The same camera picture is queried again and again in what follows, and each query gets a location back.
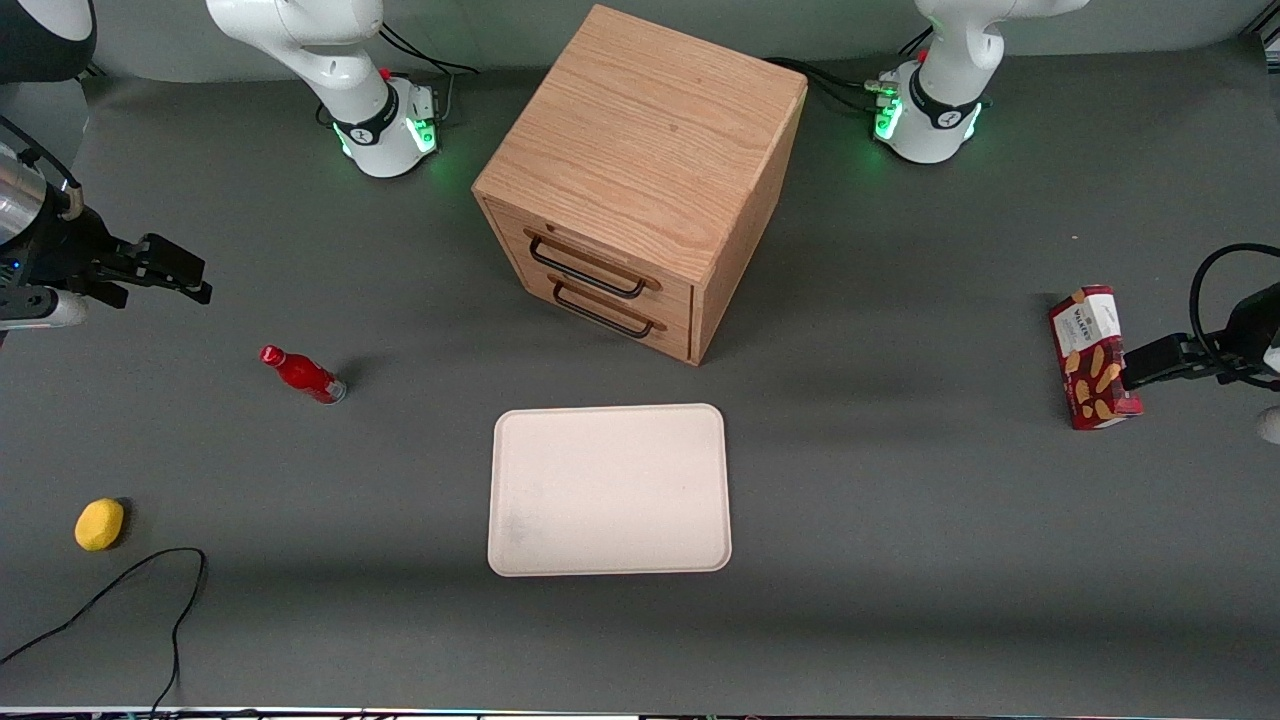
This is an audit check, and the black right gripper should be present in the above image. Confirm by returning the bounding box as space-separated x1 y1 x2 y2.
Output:
20 205 214 308

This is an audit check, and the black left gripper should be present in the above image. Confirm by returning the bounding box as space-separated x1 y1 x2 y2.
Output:
1121 285 1280 392

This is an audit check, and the wooden two-drawer cabinet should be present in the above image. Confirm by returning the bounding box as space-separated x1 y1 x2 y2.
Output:
472 4 809 368

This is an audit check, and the wooden drawer front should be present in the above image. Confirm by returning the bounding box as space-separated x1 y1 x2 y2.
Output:
498 252 694 364
484 198 696 331

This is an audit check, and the red shortbread cookie box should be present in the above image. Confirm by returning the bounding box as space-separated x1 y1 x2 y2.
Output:
1048 285 1145 432

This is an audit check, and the red bottle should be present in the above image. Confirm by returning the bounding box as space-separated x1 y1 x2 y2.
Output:
259 345 349 406

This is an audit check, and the yellow lemon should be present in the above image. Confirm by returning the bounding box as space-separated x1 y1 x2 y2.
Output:
74 498 126 553

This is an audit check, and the cream plastic tray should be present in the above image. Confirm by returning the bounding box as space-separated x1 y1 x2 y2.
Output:
487 403 734 579

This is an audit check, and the black looped left wrist cable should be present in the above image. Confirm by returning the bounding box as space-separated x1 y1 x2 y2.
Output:
1188 243 1280 387

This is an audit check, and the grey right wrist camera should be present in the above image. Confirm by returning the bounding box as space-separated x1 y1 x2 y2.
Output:
0 288 89 332

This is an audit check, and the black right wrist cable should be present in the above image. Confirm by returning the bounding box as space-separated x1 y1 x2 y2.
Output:
0 114 85 217

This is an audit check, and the thin black table cable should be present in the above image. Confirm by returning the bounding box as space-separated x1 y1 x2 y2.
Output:
0 547 209 717

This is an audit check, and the black right arm base cable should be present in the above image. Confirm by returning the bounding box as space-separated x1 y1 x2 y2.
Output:
378 22 483 126

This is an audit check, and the black arm base cable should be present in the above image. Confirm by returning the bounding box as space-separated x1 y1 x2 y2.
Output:
378 22 483 126
764 28 935 115

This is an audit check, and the black metal drawer handle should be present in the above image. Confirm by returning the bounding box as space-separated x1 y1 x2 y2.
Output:
547 274 669 340
524 228 664 300

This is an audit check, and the black left arm base cable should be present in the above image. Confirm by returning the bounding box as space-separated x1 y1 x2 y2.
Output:
764 28 935 115

